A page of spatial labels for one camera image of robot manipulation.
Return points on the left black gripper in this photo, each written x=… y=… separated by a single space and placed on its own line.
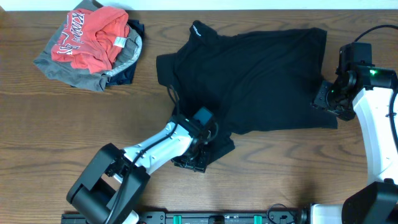
x=201 y=168

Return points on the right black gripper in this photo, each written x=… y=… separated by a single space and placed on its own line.
x=320 y=99

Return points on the black t-shirt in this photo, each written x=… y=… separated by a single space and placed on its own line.
x=258 y=81

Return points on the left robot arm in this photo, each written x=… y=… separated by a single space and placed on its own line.
x=111 y=184

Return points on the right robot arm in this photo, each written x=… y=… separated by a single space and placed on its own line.
x=368 y=93

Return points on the dark navy folded garment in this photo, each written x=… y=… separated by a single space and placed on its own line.
x=126 y=61

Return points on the grey folded garment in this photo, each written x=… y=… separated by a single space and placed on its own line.
x=62 y=71

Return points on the red printed t-shirt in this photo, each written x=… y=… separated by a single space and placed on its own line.
x=92 y=39

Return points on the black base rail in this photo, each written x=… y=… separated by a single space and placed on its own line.
x=278 y=216

